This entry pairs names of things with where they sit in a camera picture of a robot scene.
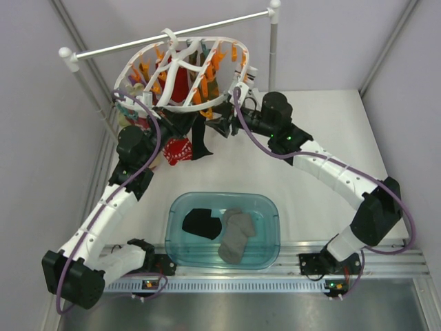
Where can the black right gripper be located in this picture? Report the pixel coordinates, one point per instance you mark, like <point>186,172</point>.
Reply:
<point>222,124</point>

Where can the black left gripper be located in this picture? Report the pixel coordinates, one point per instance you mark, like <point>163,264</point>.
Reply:
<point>178,123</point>

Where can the white oval clip hanger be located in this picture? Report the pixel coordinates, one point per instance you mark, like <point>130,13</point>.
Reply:
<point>224,70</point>

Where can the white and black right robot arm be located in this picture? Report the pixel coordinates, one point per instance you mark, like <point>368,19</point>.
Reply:
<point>377,203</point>

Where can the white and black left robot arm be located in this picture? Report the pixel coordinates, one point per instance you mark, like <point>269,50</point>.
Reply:
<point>77,272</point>

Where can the red patterned sock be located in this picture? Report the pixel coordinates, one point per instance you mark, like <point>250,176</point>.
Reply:
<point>177,150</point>

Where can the olive green sock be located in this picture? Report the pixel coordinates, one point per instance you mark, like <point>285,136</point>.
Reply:
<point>211,87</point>

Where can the white black striped sock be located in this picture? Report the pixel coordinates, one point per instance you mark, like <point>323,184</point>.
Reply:
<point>249,77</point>

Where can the grey sock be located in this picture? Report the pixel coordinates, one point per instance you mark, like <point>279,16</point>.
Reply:
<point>239,227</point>

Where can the white drying rack stand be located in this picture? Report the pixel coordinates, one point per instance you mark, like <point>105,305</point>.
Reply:
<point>183,50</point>

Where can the teal transparent plastic tub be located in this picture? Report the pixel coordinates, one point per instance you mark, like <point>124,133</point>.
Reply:
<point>186,249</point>

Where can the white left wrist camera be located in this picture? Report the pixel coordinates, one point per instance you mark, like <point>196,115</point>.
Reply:
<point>146,98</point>

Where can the aluminium mounting rail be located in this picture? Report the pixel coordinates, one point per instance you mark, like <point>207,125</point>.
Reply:
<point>295,270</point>

